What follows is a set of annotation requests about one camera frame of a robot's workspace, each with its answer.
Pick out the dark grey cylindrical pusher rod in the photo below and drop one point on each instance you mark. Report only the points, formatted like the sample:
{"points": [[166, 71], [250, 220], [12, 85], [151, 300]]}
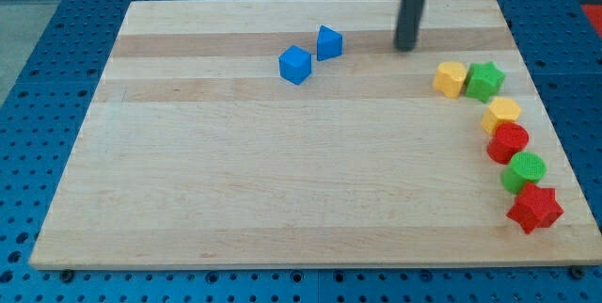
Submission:
{"points": [[408, 24]]}

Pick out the yellow hexagon block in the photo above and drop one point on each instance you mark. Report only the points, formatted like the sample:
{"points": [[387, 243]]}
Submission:
{"points": [[500, 110]]}

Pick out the yellow heart block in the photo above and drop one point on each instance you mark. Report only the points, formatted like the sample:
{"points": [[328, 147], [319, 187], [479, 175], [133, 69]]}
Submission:
{"points": [[450, 78]]}

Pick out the blue triangular prism block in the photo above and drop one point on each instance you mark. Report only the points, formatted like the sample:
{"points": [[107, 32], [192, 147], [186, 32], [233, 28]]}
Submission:
{"points": [[329, 43]]}

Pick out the green star block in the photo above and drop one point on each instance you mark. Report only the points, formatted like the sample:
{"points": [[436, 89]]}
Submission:
{"points": [[484, 81]]}

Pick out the blue cube block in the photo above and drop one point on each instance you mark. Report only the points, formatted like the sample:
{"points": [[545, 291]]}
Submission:
{"points": [[295, 65]]}

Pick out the red cylinder block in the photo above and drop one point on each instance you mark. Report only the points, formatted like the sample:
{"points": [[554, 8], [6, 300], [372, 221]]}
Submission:
{"points": [[508, 139]]}

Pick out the wooden board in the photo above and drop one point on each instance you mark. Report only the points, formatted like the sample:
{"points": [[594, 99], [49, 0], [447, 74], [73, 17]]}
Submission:
{"points": [[196, 154]]}

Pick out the green cylinder block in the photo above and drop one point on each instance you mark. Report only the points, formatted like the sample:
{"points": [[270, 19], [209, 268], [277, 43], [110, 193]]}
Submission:
{"points": [[524, 167]]}

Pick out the red star block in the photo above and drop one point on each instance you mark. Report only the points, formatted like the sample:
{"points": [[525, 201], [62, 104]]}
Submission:
{"points": [[535, 207]]}

